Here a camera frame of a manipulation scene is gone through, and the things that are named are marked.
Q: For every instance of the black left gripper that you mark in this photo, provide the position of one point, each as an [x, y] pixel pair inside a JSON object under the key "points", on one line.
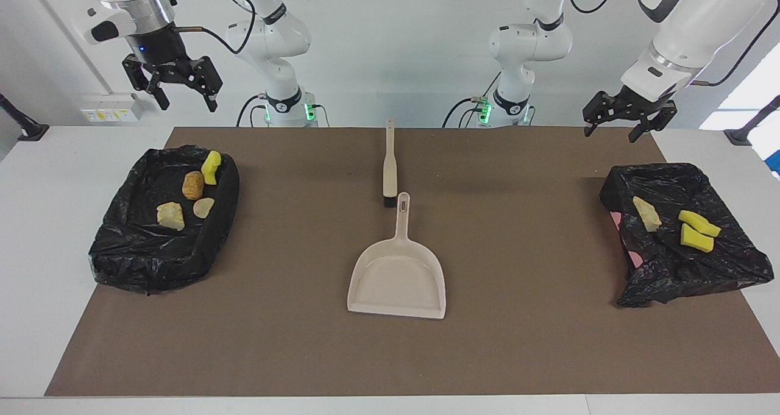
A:
{"points": [[640, 105]]}

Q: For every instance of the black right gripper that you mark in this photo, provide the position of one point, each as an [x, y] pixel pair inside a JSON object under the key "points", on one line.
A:
{"points": [[161, 49]]}

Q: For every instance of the yellow green notched sponge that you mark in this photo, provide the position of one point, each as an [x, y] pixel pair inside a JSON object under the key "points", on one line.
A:
{"points": [[211, 168]]}

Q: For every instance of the orange yellow sponge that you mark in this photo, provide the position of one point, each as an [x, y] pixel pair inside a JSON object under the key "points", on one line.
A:
{"points": [[646, 214]]}

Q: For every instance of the orange brown foam chunk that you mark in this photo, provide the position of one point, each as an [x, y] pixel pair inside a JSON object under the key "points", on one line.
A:
{"points": [[193, 185]]}

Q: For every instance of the pale beige foam piece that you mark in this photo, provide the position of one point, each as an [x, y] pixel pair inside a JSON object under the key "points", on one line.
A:
{"points": [[203, 207]]}

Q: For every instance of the yellow green wedge sponge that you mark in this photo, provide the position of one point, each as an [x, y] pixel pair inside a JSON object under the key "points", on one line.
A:
{"points": [[699, 223]]}

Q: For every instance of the pale yellow white foam chunk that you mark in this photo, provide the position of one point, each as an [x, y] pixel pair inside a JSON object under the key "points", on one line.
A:
{"points": [[170, 215]]}

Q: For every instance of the small yellow sponge piece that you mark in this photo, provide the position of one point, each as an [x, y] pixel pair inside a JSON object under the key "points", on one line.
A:
{"points": [[696, 239]]}

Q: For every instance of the beige brush with black bristles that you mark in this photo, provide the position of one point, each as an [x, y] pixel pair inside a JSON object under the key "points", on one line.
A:
{"points": [[389, 165]]}

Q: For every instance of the beige plastic dustpan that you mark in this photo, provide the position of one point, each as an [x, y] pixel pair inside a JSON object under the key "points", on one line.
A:
{"points": [[396, 281]]}

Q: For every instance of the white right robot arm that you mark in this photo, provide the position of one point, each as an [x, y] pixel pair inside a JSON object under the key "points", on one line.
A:
{"points": [[268, 43]]}

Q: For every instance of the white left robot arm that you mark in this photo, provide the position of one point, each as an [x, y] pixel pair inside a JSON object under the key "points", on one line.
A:
{"points": [[530, 43]]}

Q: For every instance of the pink bin under black bag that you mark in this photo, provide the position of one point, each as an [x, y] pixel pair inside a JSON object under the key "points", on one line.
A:
{"points": [[676, 269]]}

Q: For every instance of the bin lined with black bag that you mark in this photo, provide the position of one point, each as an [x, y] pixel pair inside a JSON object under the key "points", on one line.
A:
{"points": [[140, 262]]}

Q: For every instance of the black stand with foot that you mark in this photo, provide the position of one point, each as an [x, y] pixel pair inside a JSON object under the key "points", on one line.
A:
{"points": [[21, 125], [752, 125]]}

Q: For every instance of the blue object at edge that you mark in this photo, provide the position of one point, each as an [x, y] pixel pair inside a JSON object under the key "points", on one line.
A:
{"points": [[775, 162]]}

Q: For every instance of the brown table mat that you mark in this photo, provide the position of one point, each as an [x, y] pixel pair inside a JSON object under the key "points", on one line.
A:
{"points": [[390, 354]]}

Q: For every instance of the white wall socket box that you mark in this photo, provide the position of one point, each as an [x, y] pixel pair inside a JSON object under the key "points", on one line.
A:
{"points": [[113, 106]]}

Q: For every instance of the white wall conduit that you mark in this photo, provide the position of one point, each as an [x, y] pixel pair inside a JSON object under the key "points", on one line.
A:
{"points": [[91, 66]]}

